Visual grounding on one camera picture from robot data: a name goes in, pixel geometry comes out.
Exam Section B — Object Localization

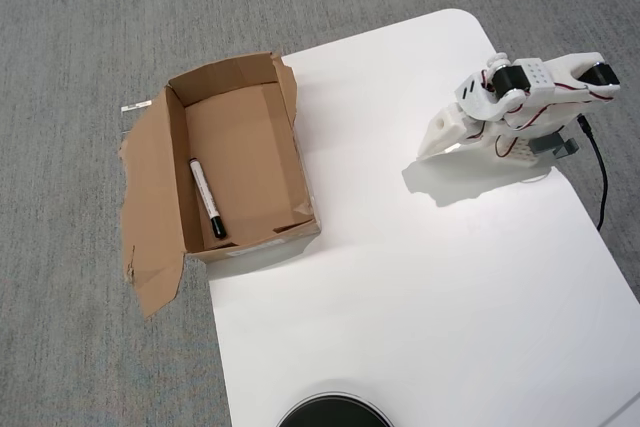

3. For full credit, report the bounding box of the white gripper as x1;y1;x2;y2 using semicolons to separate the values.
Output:
416;105;495;162

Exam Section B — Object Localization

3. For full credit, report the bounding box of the white marker pen black cap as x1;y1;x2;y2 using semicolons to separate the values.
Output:
188;158;229;240

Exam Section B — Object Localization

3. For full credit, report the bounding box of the open brown cardboard box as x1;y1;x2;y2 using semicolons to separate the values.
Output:
118;50;322;319

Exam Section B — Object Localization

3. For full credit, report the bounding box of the gray table clamp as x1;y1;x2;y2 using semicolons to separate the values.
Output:
530;134;580;161

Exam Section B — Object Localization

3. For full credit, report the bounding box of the black round disc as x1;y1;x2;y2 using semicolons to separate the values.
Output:
276;391;396;427

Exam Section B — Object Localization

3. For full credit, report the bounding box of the black power cable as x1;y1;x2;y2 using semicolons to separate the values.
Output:
577;115;610;233

